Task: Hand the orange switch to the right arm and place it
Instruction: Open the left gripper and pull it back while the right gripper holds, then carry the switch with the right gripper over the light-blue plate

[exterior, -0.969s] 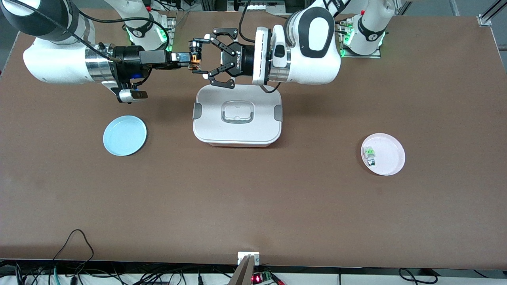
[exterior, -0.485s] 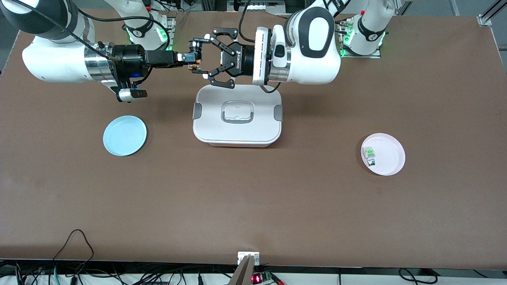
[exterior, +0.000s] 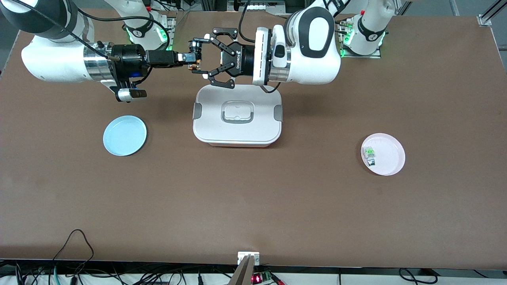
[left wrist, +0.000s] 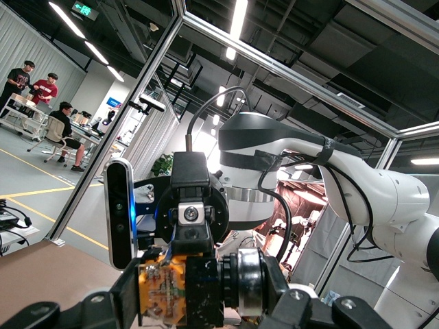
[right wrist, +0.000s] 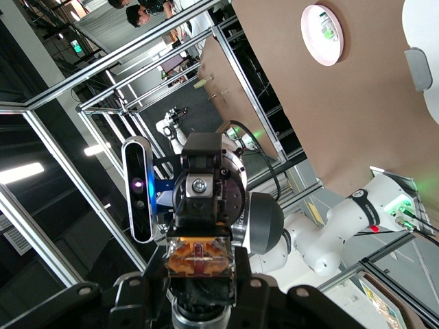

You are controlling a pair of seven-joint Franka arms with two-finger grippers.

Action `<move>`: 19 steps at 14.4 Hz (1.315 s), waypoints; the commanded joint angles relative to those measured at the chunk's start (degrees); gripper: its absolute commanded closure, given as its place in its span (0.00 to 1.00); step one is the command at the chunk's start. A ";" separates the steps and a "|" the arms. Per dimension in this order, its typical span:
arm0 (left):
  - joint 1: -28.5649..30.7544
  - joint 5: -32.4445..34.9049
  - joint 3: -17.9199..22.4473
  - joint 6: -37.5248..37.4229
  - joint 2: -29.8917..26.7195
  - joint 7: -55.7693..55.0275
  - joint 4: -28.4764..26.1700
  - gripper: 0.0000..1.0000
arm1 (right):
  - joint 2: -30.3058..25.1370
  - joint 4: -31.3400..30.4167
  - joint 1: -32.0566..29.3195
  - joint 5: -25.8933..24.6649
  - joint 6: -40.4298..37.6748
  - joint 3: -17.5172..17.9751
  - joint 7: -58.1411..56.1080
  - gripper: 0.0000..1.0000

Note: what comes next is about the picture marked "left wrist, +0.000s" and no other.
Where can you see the aluminium frame beam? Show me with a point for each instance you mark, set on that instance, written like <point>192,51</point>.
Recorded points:
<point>291,73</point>

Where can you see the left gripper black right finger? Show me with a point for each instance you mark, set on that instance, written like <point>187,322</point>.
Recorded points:
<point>298,308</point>

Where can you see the standing person in black shirt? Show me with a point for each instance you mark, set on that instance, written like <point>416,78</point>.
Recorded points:
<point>17,82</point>

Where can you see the person in red shirt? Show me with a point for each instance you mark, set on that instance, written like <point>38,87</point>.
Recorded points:
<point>44,90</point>

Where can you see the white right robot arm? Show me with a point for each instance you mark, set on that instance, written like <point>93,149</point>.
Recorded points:
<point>394,195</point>

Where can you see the long strip light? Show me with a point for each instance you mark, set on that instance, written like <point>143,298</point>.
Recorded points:
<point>97,52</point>
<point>67,20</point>
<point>115,73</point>
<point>239,18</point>

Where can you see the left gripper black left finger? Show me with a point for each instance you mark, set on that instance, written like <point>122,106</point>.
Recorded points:
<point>103,312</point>

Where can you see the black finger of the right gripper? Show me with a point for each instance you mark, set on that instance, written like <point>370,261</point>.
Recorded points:
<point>193,245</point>

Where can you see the seated person in black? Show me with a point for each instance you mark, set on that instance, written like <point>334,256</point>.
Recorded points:
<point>65,123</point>

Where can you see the green potted plant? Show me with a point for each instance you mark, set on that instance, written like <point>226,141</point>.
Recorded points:
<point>163,164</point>

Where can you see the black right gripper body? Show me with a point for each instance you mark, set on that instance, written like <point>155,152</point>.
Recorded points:
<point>164,219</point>

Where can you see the white work table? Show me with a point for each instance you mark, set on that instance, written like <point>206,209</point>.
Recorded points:
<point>20,106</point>

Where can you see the black camera on frame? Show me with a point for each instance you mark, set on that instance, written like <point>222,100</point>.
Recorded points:
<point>152,102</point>

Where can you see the green exit sign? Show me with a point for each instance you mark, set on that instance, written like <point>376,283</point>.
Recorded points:
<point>85,9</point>

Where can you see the blue wall screen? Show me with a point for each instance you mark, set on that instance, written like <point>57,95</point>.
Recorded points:
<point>114,101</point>

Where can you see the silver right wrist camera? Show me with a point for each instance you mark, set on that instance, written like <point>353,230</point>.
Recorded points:
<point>120,212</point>

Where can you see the small square silver camera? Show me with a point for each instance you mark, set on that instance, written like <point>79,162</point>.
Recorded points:
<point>191,213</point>

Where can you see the white office chair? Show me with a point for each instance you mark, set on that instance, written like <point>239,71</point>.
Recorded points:
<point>55,130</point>

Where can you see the white ribbed partition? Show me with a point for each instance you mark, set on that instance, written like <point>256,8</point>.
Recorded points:
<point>154,137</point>

